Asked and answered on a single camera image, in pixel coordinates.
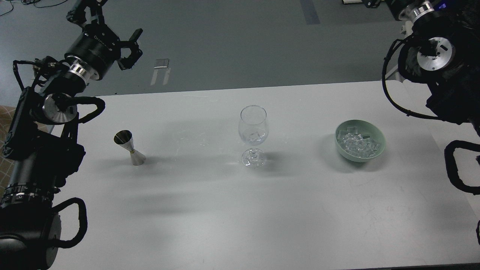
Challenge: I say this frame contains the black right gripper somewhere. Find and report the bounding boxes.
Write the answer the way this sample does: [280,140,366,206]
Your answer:
[361,0,422,21]

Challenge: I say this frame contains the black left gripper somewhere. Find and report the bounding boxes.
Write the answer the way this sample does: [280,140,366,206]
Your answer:
[64,0,143,81]

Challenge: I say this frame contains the steel double jigger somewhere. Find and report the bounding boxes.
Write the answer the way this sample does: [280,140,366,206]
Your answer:
[114,130,146,166]

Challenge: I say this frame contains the clear ice cube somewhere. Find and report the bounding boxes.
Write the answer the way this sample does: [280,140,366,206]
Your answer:
[246,129,266,145]

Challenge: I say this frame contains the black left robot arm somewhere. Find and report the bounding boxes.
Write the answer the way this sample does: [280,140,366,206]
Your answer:
[0,0,143,270]

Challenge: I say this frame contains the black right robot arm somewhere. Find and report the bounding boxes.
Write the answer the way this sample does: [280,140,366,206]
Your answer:
[381,0,480,134]

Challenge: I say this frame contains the pile of ice cubes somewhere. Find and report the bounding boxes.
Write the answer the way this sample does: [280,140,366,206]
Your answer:
[336,126,382,158]

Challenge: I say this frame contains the clear wine glass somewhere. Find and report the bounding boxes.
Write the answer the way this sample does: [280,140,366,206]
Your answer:
[238,105,269,169]

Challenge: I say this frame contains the green bowl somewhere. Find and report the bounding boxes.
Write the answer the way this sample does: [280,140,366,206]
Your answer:
[334,119,386,163]

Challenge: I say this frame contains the black cables on floor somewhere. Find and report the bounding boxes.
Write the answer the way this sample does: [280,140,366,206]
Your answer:
[0,0,68,16]

